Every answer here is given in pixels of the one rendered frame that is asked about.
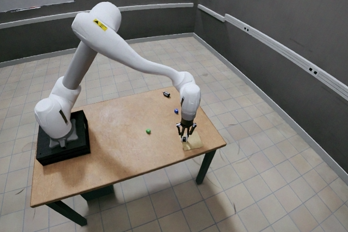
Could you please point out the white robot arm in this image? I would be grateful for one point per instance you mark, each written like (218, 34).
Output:
(97, 31)

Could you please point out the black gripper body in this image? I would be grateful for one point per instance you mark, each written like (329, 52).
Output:
(186, 122)

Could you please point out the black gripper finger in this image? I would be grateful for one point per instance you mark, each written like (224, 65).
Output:
(191, 131)
(182, 132)

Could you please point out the beige square mat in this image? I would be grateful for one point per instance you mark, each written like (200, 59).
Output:
(193, 142)

